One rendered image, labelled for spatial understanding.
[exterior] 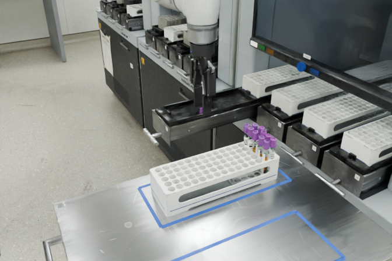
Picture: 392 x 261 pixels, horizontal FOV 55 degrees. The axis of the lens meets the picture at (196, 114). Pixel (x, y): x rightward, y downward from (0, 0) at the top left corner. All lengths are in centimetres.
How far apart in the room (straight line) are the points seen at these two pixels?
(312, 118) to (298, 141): 8
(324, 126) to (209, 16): 45
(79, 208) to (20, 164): 172
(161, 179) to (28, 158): 186
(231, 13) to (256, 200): 84
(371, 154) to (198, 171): 46
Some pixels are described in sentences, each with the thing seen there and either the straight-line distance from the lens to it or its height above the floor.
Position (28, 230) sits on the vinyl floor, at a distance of 212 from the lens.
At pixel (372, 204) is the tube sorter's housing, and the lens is 109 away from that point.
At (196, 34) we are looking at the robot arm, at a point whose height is 108.
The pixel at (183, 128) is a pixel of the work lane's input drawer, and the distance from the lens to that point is 119.
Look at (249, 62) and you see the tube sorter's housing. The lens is 145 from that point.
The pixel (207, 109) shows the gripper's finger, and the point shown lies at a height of 83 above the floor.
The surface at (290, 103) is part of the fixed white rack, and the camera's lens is 123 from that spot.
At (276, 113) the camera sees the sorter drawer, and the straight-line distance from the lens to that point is 125.
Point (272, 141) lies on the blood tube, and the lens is 88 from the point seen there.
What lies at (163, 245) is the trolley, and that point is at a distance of 79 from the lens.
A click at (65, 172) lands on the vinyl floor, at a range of 242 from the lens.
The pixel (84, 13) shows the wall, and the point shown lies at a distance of 472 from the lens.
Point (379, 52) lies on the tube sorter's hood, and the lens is 103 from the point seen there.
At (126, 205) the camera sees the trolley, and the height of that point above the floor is 82.
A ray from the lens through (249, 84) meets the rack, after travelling 136.
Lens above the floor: 141
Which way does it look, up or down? 29 degrees down
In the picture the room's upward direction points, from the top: straight up
